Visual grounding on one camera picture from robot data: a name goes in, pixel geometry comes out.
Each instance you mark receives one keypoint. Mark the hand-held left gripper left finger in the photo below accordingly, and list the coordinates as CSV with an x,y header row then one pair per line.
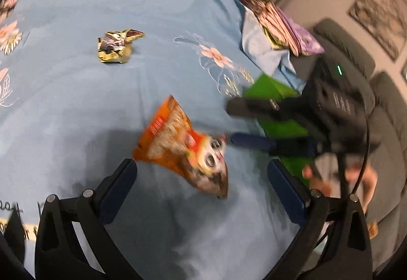
x,y
116,191

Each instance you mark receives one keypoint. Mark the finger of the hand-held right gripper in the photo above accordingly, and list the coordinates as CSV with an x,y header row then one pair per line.
x,y
254,140
254,108

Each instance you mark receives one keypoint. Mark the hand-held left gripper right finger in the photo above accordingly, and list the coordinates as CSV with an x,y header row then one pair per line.
x,y
284,191

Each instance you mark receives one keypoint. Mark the green box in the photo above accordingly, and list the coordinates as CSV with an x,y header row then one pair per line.
x,y
270,89

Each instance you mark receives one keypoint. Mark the orange cartoon-face snack bag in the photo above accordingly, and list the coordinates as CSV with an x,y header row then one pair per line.
x,y
171,140

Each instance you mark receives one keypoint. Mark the person's right hand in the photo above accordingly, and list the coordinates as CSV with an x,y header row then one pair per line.
x,y
318,179

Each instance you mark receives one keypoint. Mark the grey sofa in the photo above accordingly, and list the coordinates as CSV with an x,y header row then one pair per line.
x,y
389,146

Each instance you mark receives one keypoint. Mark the folded light blue cloth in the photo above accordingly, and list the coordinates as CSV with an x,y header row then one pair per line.
x,y
257,44

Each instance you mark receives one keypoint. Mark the stack of pink purple packets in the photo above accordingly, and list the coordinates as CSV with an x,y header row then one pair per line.
x,y
286,28

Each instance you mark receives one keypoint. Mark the light blue floral bedsheet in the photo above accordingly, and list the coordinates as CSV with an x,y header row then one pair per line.
x,y
111,101

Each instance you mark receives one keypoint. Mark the yellow crumpled snack bag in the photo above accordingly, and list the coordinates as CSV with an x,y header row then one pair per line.
x,y
111,51

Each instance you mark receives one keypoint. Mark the framed wall picture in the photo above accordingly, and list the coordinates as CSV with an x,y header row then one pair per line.
x,y
378,12

